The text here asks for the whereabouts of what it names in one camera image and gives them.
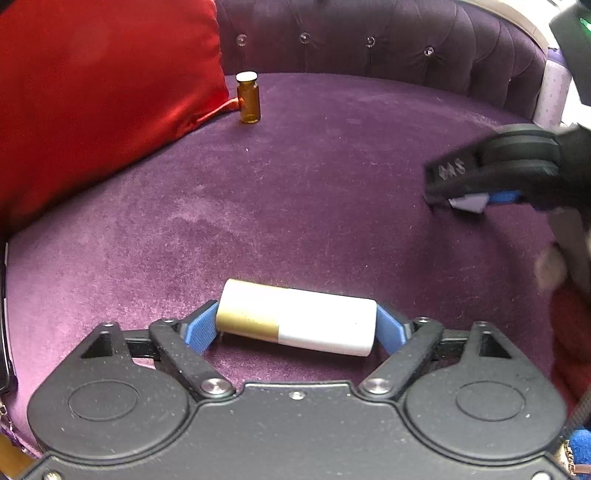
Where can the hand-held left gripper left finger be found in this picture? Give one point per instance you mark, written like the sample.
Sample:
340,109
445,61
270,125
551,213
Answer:
202,328

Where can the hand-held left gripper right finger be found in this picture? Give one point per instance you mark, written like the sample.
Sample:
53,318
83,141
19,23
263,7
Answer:
391,328

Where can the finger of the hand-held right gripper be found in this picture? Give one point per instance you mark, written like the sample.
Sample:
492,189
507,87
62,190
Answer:
461,173
505,198

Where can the white plug adapter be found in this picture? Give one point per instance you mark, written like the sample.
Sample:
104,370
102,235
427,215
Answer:
468,203

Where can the gold and white bottle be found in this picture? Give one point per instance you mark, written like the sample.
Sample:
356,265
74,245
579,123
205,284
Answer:
295,318

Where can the gold cloth lined basket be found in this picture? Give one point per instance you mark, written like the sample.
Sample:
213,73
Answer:
564,461

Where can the lilac water bottle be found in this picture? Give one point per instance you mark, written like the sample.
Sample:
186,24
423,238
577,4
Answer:
551,94

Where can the purple velvet sofa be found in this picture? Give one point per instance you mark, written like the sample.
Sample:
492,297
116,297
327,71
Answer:
323,194

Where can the red knit cloth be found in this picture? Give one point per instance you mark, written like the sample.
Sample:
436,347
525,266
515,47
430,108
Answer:
575,341

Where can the amber glass vial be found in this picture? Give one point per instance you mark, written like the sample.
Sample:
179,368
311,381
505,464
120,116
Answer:
248,99

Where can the blue fleece blanket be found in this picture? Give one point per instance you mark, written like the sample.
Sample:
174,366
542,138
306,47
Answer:
581,454

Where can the red cushion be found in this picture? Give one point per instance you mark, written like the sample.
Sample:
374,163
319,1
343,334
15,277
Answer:
101,101

